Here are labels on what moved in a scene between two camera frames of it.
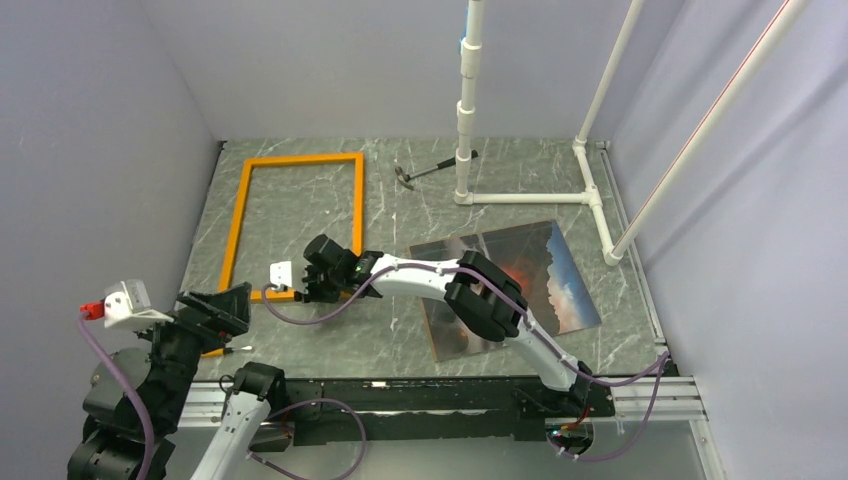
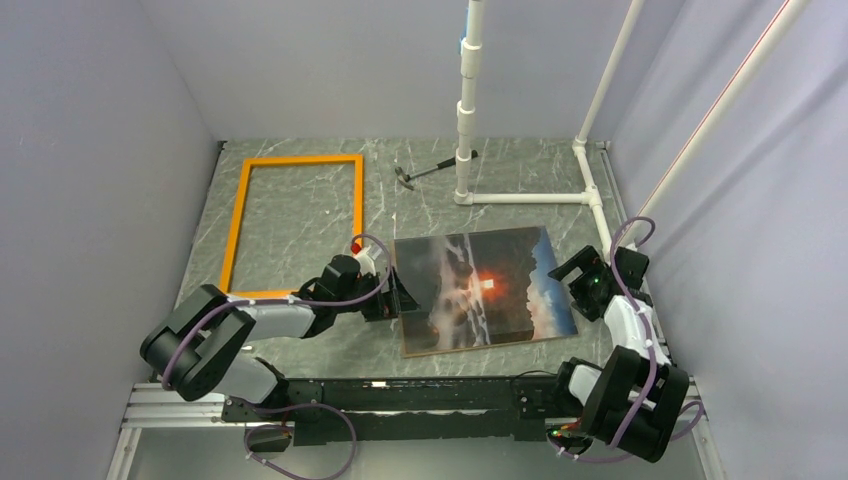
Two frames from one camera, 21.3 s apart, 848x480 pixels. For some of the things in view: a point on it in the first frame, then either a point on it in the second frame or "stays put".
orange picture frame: [355, 158] stays put
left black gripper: [220, 314] -> [389, 304]
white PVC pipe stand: [470, 66] stays put
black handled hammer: [405, 178] stays put
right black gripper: [309, 292] -> [590, 261]
